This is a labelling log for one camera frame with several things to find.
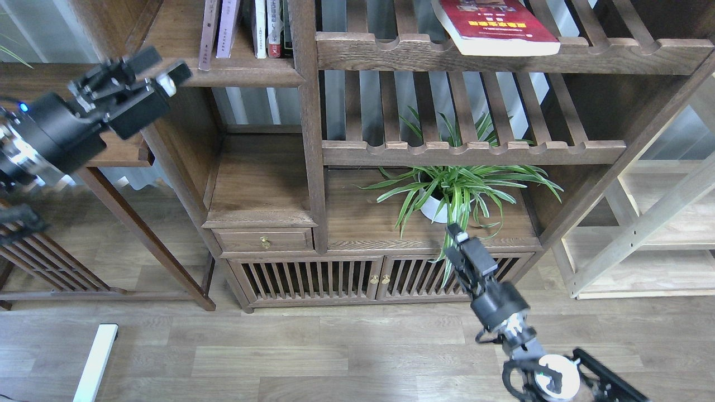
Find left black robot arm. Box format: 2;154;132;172
1;46;192;193

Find red white upright book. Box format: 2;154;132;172
266;0;284;59

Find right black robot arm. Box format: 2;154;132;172
444;223;648;401

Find dark maroon book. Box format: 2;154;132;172
198;1;222;71

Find black upright book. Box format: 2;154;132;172
281;0;293;59

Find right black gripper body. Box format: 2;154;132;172
470;281;530;332

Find dark wooden bookshelf cabinet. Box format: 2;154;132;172
145;1;713;312

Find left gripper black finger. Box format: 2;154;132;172
68;46;192;140

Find green spider plant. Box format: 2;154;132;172
357;106;565;289

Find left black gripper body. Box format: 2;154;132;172
18;93;107;175

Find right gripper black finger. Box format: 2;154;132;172
444;223;498;296

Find white table leg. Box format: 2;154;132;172
73;323;118;401

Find white lavender book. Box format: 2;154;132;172
216;0;242;59

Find white plant pot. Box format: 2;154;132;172
418;172;455;223

